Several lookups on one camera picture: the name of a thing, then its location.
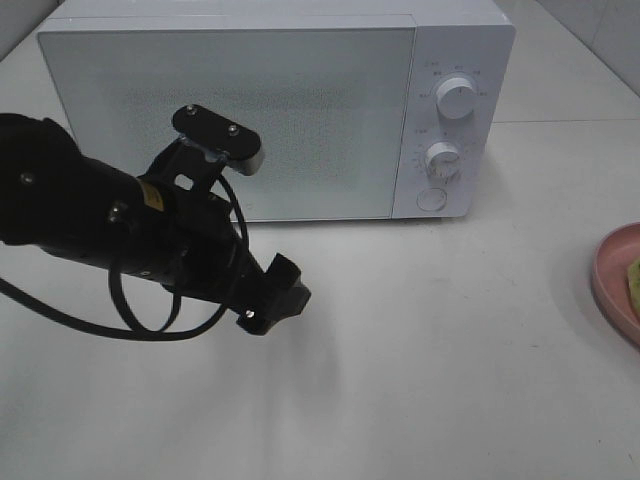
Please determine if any upper white power knob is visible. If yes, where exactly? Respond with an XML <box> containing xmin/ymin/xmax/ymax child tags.
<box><xmin>435</xmin><ymin>75</ymin><xmax>477</xmax><ymax>120</ymax></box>

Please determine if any round white door button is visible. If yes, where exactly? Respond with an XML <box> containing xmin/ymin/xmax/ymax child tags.
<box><xmin>416</xmin><ymin>187</ymin><xmax>447</xmax><ymax>212</ymax></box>

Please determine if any white timer knob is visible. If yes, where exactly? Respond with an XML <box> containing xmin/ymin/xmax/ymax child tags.
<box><xmin>426</xmin><ymin>141</ymin><xmax>461</xmax><ymax>179</ymax></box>

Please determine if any white microwave door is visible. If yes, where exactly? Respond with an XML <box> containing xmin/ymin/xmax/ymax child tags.
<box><xmin>39</xmin><ymin>29</ymin><xmax>413</xmax><ymax>221</ymax></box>

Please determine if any toy sandwich with lettuce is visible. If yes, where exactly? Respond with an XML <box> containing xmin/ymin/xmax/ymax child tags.
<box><xmin>626</xmin><ymin>258</ymin><xmax>640</xmax><ymax>316</ymax></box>

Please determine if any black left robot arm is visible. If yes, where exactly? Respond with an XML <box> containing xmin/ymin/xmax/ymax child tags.
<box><xmin>1</xmin><ymin>104</ymin><xmax>311</xmax><ymax>342</ymax></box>

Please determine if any pink round plate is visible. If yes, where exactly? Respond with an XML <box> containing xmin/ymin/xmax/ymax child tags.
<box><xmin>591</xmin><ymin>222</ymin><xmax>639</xmax><ymax>349</ymax></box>

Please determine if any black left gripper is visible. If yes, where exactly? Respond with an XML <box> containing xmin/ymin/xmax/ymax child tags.
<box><xmin>138</xmin><ymin>104</ymin><xmax>311</xmax><ymax>336</ymax></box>

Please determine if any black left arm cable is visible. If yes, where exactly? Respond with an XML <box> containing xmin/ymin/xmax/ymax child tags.
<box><xmin>0</xmin><ymin>174</ymin><xmax>251</xmax><ymax>341</ymax></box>

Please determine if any white microwave oven body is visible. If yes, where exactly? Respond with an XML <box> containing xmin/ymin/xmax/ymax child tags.
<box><xmin>37</xmin><ymin>1</ymin><xmax>515</xmax><ymax>219</ymax></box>

